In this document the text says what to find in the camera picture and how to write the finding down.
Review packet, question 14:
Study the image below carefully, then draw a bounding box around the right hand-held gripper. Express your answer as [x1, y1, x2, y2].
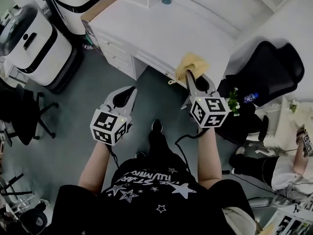
[180, 71, 230, 135]

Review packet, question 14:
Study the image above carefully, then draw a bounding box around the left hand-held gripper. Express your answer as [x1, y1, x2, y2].
[89, 85, 138, 147]

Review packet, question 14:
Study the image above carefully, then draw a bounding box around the yellow wiping cloth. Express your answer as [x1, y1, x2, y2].
[168, 52, 211, 86]

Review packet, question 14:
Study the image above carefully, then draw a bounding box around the person's right forearm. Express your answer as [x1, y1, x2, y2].
[196, 126, 223, 190]

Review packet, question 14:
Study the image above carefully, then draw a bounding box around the person's left forearm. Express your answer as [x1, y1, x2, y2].
[78, 141, 113, 196]

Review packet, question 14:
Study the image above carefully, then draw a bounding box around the white desk with drawers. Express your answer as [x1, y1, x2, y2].
[87, 0, 243, 88]

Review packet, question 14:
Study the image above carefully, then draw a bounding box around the small plant in white pot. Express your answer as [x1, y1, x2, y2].
[227, 87, 242, 118]

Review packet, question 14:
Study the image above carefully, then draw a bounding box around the blue label water bottle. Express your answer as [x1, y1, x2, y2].
[243, 92, 260, 104]

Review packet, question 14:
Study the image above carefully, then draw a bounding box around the black high-back office chair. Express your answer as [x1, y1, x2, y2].
[216, 41, 306, 147]

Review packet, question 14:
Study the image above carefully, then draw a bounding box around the small flower plant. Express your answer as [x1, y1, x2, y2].
[288, 99, 298, 114]

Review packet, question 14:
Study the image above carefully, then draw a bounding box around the brown cardboard box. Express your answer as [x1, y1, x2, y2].
[80, 0, 121, 56]

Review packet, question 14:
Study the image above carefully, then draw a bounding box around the white ornate dressing table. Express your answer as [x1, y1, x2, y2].
[244, 95, 313, 157]

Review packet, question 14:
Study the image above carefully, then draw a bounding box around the black mesh office chair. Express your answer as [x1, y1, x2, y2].
[0, 83, 60, 147]

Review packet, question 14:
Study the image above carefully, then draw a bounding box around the white robot with black band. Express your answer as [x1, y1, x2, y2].
[47, 0, 110, 36]

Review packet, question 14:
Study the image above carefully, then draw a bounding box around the person's black star-print clothing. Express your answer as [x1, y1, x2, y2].
[51, 130, 257, 235]

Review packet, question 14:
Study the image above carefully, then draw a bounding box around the beige waist pouch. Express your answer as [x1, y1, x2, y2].
[221, 206, 257, 235]

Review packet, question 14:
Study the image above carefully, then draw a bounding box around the black tripod stand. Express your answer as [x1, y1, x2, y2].
[0, 172, 33, 198]

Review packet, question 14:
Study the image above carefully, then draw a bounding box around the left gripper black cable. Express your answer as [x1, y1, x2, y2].
[107, 144, 121, 169]

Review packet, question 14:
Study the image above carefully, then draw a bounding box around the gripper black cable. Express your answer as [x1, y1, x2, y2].
[174, 127, 204, 181]
[107, 144, 121, 169]

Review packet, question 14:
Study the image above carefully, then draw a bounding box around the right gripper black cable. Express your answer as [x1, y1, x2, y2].
[174, 127, 204, 181]

